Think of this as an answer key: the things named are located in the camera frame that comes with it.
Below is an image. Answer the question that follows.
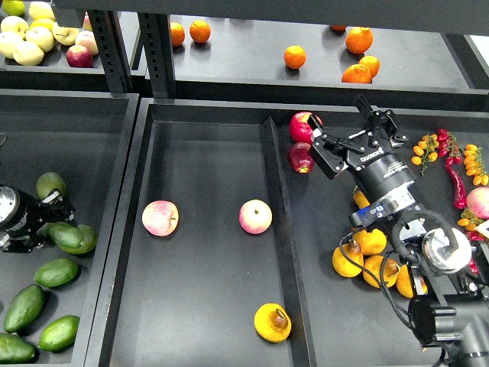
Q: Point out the black tray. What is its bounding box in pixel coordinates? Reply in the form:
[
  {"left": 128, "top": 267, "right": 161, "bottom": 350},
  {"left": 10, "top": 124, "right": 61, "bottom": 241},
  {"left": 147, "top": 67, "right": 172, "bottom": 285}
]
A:
[
  {"left": 86, "top": 99, "right": 440, "bottom": 366},
  {"left": 1, "top": 89, "right": 138, "bottom": 366}
]

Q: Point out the orange behind post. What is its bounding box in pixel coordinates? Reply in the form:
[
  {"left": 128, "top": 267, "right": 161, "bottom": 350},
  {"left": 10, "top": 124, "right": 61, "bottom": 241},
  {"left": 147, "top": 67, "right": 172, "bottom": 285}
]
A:
[{"left": 170, "top": 22, "right": 186, "bottom": 47}]

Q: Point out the black shelf post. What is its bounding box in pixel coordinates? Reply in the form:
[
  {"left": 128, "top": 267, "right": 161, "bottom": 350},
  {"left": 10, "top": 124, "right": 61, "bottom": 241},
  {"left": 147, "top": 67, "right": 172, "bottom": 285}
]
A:
[{"left": 138, "top": 13, "right": 177, "bottom": 99}]

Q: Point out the yellow pear with stem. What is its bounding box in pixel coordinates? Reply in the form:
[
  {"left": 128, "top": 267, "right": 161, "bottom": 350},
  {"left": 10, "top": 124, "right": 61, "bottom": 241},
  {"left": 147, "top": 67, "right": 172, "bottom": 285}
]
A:
[{"left": 332, "top": 240, "right": 364, "bottom": 278}]

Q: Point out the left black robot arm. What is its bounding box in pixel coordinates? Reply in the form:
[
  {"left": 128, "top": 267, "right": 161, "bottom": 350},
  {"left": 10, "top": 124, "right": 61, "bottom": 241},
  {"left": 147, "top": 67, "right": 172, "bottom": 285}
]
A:
[{"left": 1, "top": 186, "right": 76, "bottom": 253}]

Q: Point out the bright red apple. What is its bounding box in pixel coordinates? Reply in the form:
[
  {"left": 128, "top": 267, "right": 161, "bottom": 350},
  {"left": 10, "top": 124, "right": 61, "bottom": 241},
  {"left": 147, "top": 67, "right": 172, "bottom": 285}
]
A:
[{"left": 289, "top": 112, "right": 313, "bottom": 144}]

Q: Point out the pink apple right edge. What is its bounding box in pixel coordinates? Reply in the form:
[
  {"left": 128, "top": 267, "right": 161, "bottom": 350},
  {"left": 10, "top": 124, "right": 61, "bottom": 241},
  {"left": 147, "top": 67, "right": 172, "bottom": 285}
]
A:
[{"left": 466, "top": 187, "right": 489, "bottom": 219}]

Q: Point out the orange cherry tomato bunch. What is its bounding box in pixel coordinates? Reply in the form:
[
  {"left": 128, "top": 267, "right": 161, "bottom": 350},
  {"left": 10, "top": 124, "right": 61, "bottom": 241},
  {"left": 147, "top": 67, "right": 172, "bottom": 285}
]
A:
[{"left": 410, "top": 134, "right": 439, "bottom": 176}]

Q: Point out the orange at shelf front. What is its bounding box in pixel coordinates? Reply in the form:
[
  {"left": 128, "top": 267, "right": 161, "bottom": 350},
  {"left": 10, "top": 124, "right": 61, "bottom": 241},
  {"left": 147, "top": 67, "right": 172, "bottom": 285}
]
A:
[{"left": 342, "top": 63, "right": 372, "bottom": 84}]

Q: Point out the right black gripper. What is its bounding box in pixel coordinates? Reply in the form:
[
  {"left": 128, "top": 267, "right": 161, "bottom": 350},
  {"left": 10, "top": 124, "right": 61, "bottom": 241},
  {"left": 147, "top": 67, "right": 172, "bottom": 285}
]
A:
[{"left": 307, "top": 95, "right": 415, "bottom": 195}]

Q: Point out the red apple on shelf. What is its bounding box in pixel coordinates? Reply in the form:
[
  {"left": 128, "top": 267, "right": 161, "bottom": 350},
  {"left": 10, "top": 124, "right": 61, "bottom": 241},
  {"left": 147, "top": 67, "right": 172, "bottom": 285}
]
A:
[{"left": 66, "top": 45, "right": 94, "bottom": 68}]

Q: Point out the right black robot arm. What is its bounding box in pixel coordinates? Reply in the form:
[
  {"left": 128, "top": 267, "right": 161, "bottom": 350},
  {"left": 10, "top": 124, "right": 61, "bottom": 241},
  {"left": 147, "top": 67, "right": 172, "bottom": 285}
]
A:
[{"left": 307, "top": 96, "right": 488, "bottom": 366}]

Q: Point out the pink apple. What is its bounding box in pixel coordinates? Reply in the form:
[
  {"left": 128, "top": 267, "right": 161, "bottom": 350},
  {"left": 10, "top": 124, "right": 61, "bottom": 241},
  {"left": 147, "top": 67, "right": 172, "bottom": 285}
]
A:
[
  {"left": 141, "top": 200, "right": 180, "bottom": 237},
  {"left": 238, "top": 200, "right": 273, "bottom": 235}
]

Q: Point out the pale yellow apple front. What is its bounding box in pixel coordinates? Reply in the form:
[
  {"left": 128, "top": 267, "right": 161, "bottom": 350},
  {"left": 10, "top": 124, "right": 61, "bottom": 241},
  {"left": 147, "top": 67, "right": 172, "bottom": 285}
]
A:
[{"left": 12, "top": 41, "right": 44, "bottom": 66}]

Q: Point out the dark green avocado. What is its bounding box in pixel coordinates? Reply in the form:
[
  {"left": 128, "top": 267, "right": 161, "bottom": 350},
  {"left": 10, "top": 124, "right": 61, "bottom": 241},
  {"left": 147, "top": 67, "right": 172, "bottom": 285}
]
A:
[{"left": 47, "top": 222, "right": 83, "bottom": 248}]

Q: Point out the orange on shelf centre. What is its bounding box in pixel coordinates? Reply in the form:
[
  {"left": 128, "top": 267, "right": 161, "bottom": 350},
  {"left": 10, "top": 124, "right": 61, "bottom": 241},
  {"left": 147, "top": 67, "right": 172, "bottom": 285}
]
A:
[{"left": 283, "top": 45, "right": 306, "bottom": 70}]

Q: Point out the orange on shelf left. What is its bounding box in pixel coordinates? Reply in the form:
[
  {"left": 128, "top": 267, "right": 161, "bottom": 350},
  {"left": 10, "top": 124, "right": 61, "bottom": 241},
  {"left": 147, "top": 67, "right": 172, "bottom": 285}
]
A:
[{"left": 189, "top": 20, "right": 211, "bottom": 44}]

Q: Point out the black centre tray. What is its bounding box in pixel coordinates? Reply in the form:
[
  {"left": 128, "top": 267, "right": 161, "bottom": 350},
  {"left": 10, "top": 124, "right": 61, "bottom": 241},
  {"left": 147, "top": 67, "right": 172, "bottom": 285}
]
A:
[{"left": 86, "top": 99, "right": 440, "bottom": 366}]

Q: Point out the pink apple left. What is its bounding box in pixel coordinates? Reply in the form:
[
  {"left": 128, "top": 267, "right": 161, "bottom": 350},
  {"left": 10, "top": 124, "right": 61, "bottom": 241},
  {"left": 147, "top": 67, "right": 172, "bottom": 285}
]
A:
[{"left": 141, "top": 200, "right": 180, "bottom": 237}]

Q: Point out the yellow cherry tomato bunch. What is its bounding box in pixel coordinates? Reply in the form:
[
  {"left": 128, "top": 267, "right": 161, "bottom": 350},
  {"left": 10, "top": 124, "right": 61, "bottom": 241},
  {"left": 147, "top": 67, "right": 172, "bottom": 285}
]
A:
[{"left": 463, "top": 144, "right": 488, "bottom": 186}]

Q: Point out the pink apple centre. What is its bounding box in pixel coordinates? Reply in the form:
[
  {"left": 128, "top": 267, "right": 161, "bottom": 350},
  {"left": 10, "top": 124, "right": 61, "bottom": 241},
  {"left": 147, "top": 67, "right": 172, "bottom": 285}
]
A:
[{"left": 238, "top": 200, "right": 273, "bottom": 235}]

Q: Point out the black left tray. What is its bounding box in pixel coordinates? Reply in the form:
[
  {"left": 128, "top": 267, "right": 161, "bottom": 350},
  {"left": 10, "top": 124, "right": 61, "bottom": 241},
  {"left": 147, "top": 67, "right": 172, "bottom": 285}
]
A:
[{"left": 1, "top": 89, "right": 138, "bottom": 366}]

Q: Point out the red chili pepper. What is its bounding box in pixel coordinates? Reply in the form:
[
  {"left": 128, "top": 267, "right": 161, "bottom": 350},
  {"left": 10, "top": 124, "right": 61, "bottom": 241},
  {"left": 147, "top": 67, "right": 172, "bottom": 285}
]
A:
[{"left": 445, "top": 157, "right": 467, "bottom": 209}]

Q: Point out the small orange on shelf right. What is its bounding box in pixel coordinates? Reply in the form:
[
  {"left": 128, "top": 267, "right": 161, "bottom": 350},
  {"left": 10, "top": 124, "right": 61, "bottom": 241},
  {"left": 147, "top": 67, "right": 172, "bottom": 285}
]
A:
[{"left": 359, "top": 55, "right": 381, "bottom": 78}]

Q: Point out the yellow pear with brown spot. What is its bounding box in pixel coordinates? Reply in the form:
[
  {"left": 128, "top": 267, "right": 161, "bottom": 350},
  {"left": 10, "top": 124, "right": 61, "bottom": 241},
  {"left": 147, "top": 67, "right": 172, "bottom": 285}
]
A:
[{"left": 254, "top": 303, "right": 292, "bottom": 343}]

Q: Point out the large orange on shelf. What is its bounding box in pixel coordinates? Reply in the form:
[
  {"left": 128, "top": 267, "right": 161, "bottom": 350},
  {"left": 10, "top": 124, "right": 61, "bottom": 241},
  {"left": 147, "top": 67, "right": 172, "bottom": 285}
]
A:
[{"left": 345, "top": 27, "right": 374, "bottom": 54}]

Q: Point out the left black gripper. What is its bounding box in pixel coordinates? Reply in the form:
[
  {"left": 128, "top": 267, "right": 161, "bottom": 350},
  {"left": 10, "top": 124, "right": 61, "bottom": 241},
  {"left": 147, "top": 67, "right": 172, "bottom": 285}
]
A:
[{"left": 1, "top": 189, "right": 76, "bottom": 253}]

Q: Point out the dark red apple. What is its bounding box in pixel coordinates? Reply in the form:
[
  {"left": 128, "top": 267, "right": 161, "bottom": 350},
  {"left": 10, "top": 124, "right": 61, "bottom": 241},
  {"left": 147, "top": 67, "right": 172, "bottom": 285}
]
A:
[{"left": 287, "top": 142, "right": 315, "bottom": 174}]

